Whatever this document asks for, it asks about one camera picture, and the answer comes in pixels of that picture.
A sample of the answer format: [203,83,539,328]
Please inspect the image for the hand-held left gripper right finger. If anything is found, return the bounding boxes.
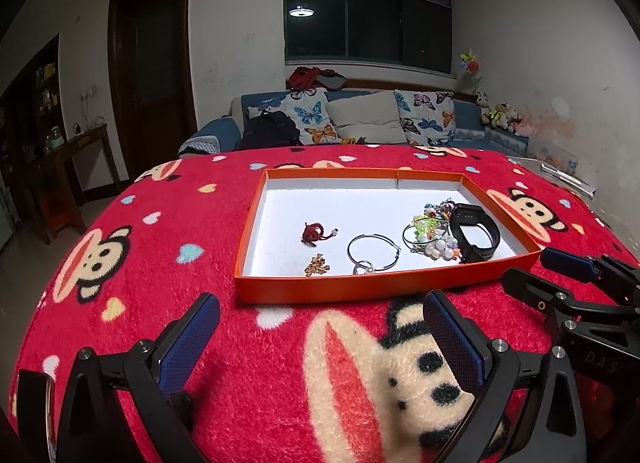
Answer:
[422,289,587,463]

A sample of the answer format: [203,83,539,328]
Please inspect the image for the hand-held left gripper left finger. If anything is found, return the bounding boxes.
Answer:
[15,292,222,463]

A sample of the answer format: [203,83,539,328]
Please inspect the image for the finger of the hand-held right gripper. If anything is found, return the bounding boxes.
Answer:
[541,247,640,304]
[502,267,640,339]

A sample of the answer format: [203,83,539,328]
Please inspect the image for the large thin hoop earring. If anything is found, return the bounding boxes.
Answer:
[347,234,403,273]

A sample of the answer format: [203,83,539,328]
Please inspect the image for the colourful charm bracelet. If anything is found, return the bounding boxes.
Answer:
[425,200,456,224]

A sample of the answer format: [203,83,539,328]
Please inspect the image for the orange shallow tray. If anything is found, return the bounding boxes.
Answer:
[234,167,543,305]

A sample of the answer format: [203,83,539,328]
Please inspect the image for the white plastic strips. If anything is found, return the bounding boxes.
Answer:
[540,163,597,196]

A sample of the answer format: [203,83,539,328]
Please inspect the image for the black smartwatch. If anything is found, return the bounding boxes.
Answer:
[447,203,501,264]

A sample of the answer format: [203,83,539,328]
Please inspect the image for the clear plastic storage box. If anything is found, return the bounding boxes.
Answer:
[527,136,581,174]

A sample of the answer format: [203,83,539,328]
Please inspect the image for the red monkey printed blanket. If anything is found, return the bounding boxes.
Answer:
[10,143,640,463]

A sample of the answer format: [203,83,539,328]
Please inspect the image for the small gold charm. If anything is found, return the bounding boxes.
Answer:
[304,254,331,276]

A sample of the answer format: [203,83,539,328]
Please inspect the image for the plush toys group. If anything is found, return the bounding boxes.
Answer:
[481,102,521,131]

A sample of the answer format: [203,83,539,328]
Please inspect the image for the blue sofa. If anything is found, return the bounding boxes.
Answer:
[179,88,531,159]

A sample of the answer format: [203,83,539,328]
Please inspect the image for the red stool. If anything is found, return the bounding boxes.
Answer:
[37,190,83,231]

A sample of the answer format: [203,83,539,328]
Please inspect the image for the butterfly print pillow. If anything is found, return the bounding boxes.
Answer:
[249,88,341,146]
[394,89,457,146]

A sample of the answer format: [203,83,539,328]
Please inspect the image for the black backpack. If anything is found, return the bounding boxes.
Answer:
[237,110,302,150]

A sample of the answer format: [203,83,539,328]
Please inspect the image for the colourful pinwheel flower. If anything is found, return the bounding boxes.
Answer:
[459,48,485,94]

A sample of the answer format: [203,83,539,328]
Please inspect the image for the dark wooden side table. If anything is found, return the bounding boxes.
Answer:
[22,124,121,244]

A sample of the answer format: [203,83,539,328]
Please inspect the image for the beige pillow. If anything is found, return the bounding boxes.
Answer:
[326,90,408,145]

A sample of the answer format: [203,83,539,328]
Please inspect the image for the dark wooden door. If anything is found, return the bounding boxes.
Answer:
[107,0,198,181]

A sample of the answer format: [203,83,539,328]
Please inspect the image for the red clothing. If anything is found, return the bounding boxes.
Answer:
[287,66,348,91]

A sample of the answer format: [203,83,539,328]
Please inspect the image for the dark wooden cabinet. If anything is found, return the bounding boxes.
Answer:
[0,36,63,179]

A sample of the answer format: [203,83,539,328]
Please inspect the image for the dark window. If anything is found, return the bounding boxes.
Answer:
[282,0,453,76]

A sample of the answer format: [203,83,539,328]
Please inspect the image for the pastel white bead bracelet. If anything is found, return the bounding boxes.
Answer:
[422,235,463,261]

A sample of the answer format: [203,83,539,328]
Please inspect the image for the red knotted cord bracelet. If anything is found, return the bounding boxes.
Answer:
[300,223,338,246]

